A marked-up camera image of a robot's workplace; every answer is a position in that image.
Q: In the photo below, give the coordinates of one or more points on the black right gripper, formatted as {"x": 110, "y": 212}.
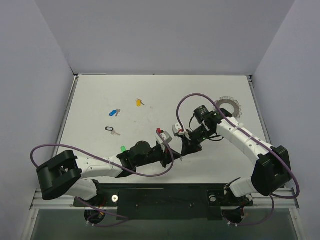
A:
{"x": 186, "y": 142}

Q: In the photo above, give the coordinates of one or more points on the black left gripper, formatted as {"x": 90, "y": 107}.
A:
{"x": 163, "y": 155}

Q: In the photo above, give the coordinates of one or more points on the metal key ring disc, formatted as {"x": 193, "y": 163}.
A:
{"x": 230, "y": 105}

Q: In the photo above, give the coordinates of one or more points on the black tag with white label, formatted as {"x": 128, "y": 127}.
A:
{"x": 111, "y": 130}

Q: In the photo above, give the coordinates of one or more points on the key with blue tag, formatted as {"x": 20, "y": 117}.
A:
{"x": 115, "y": 112}

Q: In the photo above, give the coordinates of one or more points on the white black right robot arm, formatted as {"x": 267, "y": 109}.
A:
{"x": 272, "y": 168}

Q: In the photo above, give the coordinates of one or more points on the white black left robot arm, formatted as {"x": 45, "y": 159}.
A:
{"x": 68, "y": 174}

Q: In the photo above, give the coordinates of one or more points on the key with green tag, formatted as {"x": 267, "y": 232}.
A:
{"x": 123, "y": 149}

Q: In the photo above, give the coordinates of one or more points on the key with yellow tag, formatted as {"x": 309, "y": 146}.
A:
{"x": 139, "y": 103}

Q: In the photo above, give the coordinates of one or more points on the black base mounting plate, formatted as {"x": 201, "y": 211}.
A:
{"x": 168, "y": 201}

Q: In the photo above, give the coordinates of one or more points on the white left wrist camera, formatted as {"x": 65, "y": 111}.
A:
{"x": 163, "y": 136}

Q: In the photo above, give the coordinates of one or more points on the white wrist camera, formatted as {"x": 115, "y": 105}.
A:
{"x": 163, "y": 136}
{"x": 178, "y": 131}

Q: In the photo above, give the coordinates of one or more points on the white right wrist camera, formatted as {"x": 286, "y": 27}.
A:
{"x": 178, "y": 131}

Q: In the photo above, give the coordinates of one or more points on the aluminium front frame rail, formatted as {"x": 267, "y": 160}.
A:
{"x": 67, "y": 202}

